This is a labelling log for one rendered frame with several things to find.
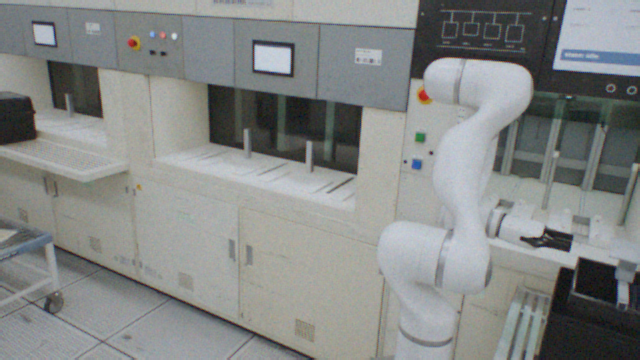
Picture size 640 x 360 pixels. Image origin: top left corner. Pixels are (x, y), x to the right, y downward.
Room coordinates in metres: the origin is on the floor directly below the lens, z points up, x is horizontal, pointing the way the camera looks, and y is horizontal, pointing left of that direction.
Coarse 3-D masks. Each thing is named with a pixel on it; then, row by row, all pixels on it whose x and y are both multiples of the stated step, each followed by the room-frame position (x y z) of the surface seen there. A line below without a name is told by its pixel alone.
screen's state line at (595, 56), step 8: (568, 48) 1.41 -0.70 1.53; (560, 56) 1.42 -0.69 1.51; (568, 56) 1.41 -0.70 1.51; (576, 56) 1.40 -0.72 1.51; (584, 56) 1.39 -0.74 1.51; (592, 56) 1.38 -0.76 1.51; (600, 56) 1.37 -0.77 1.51; (608, 56) 1.36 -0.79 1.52; (616, 56) 1.35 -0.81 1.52; (624, 56) 1.35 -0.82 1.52; (632, 56) 1.34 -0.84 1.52; (624, 64) 1.34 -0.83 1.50; (632, 64) 1.33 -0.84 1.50
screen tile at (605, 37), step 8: (576, 8) 1.41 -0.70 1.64; (584, 8) 1.40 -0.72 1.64; (592, 8) 1.39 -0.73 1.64; (600, 8) 1.39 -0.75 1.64; (608, 8) 1.38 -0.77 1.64; (576, 16) 1.41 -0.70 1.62; (584, 16) 1.40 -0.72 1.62; (592, 16) 1.39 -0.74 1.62; (600, 16) 1.38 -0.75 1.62; (608, 16) 1.37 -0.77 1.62; (616, 16) 1.37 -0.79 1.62; (568, 24) 1.42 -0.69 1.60; (608, 24) 1.37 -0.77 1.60; (616, 24) 1.36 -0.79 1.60; (568, 32) 1.42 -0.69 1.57; (576, 32) 1.41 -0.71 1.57; (584, 32) 1.40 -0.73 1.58; (592, 32) 1.39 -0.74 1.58; (600, 32) 1.38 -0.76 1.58; (608, 32) 1.37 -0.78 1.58; (616, 32) 1.36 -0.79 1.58; (568, 40) 1.41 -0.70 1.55; (576, 40) 1.41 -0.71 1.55; (584, 40) 1.40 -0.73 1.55; (592, 40) 1.39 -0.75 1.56; (600, 40) 1.38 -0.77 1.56; (608, 40) 1.37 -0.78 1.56
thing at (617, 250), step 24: (624, 240) 1.09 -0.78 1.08; (576, 264) 1.13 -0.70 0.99; (600, 264) 1.14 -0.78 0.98; (624, 264) 1.02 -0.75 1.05; (576, 288) 1.16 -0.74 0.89; (600, 288) 1.13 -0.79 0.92; (624, 288) 0.98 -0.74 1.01; (576, 312) 0.98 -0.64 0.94; (600, 312) 0.96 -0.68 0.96; (624, 312) 0.93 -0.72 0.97
